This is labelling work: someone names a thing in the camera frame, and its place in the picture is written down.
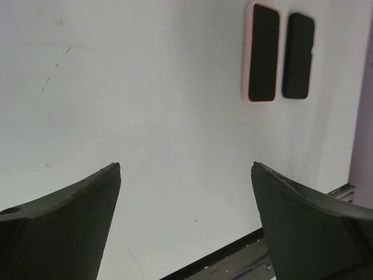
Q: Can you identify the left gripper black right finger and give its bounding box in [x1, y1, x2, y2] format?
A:
[251, 162, 372, 279]

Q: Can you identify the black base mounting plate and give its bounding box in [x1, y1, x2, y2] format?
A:
[161, 227, 264, 280]

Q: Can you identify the pink phone case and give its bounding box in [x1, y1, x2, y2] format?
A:
[241, 1, 280, 103]

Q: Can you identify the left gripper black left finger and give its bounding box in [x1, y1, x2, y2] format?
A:
[1, 163, 121, 279]

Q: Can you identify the black phone case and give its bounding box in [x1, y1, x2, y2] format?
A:
[282, 12, 315, 99]

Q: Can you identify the aluminium front rail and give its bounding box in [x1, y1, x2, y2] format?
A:
[328, 184, 355, 203]

